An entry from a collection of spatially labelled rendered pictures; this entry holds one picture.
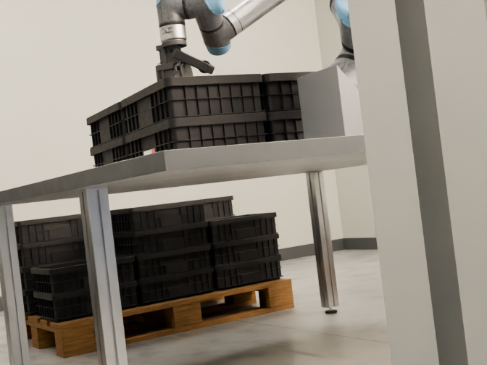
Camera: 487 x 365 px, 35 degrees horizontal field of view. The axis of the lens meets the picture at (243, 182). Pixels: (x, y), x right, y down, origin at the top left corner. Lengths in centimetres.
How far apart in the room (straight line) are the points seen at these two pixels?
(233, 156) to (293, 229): 500
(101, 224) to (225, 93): 49
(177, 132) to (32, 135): 360
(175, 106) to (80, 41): 382
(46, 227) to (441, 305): 368
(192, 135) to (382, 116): 192
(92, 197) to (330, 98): 66
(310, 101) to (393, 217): 189
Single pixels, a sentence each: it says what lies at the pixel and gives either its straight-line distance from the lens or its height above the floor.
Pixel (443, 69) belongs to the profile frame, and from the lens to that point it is 16.
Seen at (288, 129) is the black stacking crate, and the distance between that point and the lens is 222.
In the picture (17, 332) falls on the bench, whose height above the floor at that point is 20.
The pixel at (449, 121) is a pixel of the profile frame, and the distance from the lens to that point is 16.
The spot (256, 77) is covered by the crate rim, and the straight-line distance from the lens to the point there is 219.
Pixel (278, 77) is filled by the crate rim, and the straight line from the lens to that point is 222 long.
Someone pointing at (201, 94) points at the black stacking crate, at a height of 88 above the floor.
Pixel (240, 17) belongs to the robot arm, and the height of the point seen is 111.
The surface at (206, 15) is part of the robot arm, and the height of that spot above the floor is 111.
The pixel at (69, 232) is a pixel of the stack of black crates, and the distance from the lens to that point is 385.
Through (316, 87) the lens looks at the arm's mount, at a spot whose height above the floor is 85.
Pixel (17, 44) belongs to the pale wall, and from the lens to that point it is 571.
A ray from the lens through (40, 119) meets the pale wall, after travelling 565.
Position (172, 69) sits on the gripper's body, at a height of 97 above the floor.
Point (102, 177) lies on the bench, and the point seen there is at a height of 67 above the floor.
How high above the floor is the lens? 60
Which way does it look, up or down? 1 degrees up
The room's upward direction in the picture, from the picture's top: 7 degrees counter-clockwise
